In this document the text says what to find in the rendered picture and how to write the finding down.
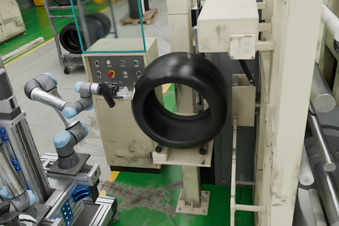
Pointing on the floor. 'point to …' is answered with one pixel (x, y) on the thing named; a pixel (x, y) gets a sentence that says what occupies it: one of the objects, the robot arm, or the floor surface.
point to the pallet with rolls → (146, 6)
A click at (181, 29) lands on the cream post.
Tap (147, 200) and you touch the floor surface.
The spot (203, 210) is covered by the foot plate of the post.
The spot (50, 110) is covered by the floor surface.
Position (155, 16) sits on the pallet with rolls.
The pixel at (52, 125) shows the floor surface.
